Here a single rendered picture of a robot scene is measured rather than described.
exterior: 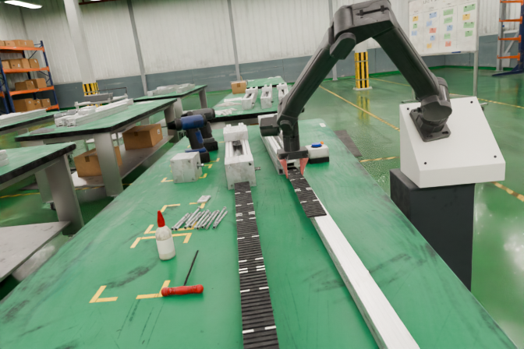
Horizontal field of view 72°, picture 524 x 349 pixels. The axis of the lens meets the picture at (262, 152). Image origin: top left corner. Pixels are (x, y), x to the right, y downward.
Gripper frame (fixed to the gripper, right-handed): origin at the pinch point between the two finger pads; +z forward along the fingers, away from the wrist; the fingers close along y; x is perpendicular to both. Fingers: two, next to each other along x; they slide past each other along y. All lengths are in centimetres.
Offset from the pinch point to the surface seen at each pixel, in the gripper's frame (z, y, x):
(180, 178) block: 0.8, 42.0, -16.1
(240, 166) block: -5.5, 18.3, -0.4
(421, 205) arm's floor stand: 8.5, -35.5, 20.1
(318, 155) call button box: -1.0, -13.0, -17.6
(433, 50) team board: -25, -340, -511
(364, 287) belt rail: 0, 0, 67
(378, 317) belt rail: 0, 0, 74
